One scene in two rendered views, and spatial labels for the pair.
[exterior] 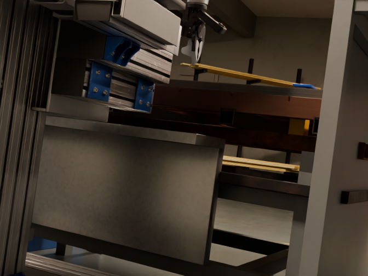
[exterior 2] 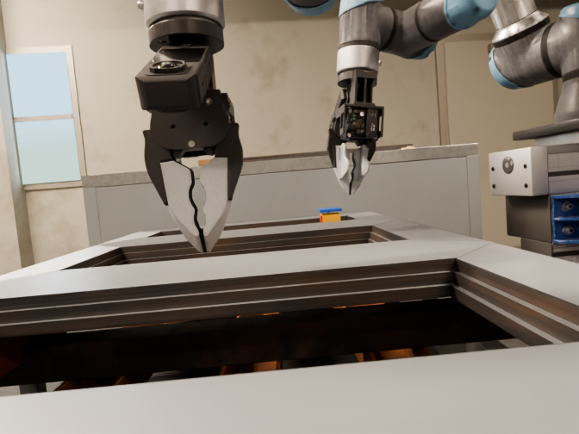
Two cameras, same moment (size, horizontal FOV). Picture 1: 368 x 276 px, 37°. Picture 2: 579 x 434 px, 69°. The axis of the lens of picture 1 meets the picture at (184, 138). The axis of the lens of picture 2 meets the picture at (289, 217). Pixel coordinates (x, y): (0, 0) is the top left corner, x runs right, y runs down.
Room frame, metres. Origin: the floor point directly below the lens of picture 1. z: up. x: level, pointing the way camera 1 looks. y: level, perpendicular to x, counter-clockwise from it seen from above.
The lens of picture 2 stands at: (2.43, 0.63, 0.96)
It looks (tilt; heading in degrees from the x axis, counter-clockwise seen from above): 4 degrees down; 241
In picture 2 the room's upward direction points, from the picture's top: 5 degrees counter-clockwise
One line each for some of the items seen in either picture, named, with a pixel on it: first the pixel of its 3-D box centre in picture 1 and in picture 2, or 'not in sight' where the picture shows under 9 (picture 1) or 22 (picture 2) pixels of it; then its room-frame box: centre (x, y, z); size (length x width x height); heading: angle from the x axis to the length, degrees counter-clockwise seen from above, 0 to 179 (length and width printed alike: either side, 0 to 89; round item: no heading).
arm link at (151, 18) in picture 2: not in sight; (181, 12); (2.30, 0.22, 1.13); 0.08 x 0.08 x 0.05
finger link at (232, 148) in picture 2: not in sight; (217, 154); (2.29, 0.24, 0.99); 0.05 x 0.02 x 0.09; 152
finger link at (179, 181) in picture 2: not in sight; (188, 205); (2.31, 0.21, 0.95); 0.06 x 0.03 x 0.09; 62
